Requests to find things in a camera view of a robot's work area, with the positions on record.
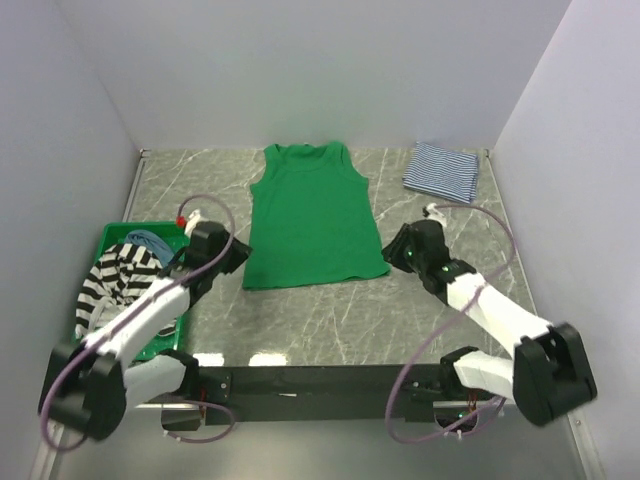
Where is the blue white striped tank top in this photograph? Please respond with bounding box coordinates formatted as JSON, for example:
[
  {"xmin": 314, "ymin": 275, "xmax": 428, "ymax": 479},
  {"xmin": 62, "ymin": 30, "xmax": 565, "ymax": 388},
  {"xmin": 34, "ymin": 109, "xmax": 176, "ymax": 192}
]
[{"xmin": 402, "ymin": 142, "xmax": 479, "ymax": 204}]

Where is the green garment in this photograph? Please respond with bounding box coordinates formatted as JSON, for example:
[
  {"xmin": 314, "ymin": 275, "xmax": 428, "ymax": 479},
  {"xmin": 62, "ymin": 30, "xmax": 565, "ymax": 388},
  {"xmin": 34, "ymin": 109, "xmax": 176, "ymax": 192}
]
[{"xmin": 243, "ymin": 142, "xmax": 390, "ymax": 291}]

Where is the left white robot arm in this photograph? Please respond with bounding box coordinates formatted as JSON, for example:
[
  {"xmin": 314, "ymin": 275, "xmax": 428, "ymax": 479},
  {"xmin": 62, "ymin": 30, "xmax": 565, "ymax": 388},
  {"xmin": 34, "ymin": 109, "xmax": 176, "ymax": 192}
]
[{"xmin": 38, "ymin": 221, "xmax": 252, "ymax": 441}]

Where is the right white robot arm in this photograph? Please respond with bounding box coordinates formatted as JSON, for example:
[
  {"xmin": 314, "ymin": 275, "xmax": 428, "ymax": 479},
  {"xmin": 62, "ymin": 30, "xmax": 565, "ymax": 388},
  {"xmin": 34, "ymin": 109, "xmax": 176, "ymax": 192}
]
[{"xmin": 382, "ymin": 219, "xmax": 598, "ymax": 426}]

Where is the green plastic basket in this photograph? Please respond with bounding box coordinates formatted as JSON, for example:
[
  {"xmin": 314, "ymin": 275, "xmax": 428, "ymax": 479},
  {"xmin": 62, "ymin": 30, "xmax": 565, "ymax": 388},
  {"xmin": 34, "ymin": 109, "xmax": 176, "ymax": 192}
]
[{"xmin": 69, "ymin": 221, "xmax": 194, "ymax": 364}]

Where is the grey blue garment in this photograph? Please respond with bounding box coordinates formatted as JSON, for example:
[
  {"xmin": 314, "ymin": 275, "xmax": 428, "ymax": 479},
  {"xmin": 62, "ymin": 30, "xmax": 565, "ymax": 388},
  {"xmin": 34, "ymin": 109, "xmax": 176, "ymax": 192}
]
[{"xmin": 124, "ymin": 229, "xmax": 174, "ymax": 267}]

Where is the black white striped garment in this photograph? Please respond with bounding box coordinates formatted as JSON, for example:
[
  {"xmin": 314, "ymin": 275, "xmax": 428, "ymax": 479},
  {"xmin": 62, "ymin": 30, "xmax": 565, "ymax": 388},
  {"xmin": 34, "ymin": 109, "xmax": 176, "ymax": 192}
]
[{"xmin": 74, "ymin": 243, "xmax": 162, "ymax": 339}]

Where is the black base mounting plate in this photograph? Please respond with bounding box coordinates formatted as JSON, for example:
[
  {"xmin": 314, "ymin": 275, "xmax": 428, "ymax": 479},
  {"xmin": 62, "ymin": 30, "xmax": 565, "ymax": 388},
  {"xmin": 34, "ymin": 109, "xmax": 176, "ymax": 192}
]
[{"xmin": 199, "ymin": 363, "xmax": 451, "ymax": 426}]

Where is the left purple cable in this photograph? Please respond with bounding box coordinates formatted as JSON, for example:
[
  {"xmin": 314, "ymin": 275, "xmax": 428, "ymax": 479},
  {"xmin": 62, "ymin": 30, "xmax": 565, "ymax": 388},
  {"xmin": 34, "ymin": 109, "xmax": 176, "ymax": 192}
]
[{"xmin": 38, "ymin": 193, "xmax": 237, "ymax": 454}]

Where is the purple cable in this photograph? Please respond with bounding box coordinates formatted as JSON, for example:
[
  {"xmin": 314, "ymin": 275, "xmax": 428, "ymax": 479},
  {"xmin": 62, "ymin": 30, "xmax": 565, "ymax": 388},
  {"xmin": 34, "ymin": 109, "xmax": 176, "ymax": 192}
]
[
  {"xmin": 38, "ymin": 193, "xmax": 237, "ymax": 454},
  {"xmin": 387, "ymin": 202, "xmax": 517, "ymax": 445}
]

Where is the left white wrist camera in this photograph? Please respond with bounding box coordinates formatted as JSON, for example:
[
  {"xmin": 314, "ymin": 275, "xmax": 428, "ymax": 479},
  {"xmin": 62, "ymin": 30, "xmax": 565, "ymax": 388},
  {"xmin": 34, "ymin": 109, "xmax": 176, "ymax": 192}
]
[{"xmin": 176, "ymin": 209, "xmax": 206, "ymax": 238}]

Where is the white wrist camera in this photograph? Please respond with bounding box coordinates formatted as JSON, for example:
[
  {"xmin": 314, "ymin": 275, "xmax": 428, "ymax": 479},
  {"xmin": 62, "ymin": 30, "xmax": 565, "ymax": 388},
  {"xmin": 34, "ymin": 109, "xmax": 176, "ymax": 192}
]
[
  {"xmin": 422, "ymin": 203, "xmax": 447, "ymax": 228},
  {"xmin": 176, "ymin": 209, "xmax": 206, "ymax": 238}
]

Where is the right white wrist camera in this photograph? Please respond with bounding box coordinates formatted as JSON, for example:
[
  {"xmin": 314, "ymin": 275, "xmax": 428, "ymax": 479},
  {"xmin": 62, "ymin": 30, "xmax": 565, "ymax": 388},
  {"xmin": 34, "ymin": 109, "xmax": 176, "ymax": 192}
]
[{"xmin": 422, "ymin": 203, "xmax": 447, "ymax": 228}]

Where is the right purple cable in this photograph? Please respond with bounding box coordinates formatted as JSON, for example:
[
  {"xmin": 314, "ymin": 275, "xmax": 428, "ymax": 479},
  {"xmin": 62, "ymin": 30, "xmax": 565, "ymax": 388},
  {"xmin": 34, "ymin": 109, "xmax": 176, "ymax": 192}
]
[{"xmin": 387, "ymin": 202, "xmax": 517, "ymax": 445}]

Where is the aluminium frame rail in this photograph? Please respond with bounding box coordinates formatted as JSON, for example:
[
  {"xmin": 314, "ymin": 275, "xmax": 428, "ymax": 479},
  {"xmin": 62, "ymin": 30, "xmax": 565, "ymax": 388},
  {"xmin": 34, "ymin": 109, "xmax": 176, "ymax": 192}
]
[{"xmin": 29, "ymin": 399, "xmax": 609, "ymax": 480}]

